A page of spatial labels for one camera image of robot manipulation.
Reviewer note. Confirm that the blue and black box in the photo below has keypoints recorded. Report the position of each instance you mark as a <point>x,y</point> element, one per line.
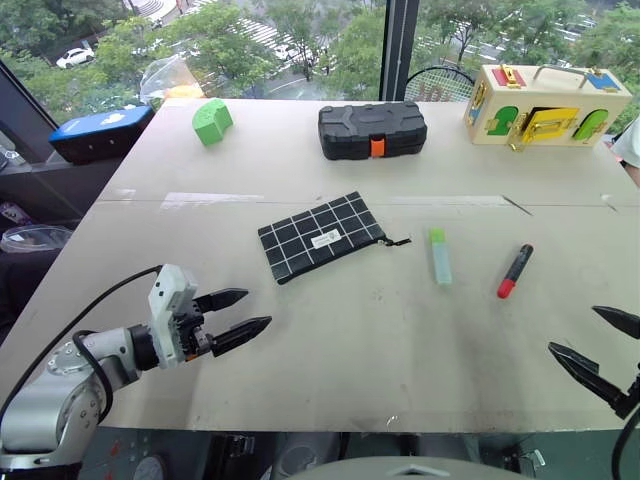
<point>100,130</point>

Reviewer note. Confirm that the red and black marker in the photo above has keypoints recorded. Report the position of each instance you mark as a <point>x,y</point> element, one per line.
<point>515,270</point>

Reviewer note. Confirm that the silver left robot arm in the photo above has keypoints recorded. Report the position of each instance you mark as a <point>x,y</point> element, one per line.
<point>35,410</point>

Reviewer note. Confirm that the black plastic tool case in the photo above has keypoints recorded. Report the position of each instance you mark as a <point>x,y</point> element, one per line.
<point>370,125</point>

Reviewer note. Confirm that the wooden lock activity box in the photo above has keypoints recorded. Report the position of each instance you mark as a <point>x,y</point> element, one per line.
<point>545,95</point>

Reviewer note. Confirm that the green plastic block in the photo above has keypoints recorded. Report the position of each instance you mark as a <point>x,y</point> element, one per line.
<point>212,122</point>

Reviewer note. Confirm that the person in white shirt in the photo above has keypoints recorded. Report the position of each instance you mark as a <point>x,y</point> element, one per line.
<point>629,147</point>

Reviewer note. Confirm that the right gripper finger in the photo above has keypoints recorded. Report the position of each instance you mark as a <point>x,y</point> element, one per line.
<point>622,321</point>
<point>582,372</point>

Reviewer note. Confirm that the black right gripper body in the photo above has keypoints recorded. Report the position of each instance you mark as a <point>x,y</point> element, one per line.
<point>632,400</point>

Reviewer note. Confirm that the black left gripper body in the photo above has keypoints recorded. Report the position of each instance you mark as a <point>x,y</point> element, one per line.
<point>192,331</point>

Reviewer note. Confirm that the badminton racket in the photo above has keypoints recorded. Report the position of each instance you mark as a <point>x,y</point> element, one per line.
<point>440,85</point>

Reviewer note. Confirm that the dark window frame post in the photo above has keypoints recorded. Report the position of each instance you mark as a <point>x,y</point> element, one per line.
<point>397,50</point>

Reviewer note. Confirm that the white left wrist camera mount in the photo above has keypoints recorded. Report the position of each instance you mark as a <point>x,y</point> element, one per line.
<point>162,320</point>

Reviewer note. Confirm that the black grid pencil pouch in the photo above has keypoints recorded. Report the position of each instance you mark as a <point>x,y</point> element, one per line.
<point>300,245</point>

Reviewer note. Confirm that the clear plastic bag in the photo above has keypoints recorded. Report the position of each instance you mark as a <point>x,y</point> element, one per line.
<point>160,75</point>

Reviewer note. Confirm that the green highlighter pen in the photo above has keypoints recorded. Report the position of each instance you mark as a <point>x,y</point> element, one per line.
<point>441,260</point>

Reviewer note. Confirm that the white car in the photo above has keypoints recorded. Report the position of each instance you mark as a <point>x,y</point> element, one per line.
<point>75,57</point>

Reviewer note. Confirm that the yellow object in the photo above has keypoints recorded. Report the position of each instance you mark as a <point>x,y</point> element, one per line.
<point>182,92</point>

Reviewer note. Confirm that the clear plastic container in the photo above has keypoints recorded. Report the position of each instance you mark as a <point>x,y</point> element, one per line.
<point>35,237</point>

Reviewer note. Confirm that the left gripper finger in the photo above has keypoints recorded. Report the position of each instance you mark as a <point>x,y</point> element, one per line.
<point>240,334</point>
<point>222,299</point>

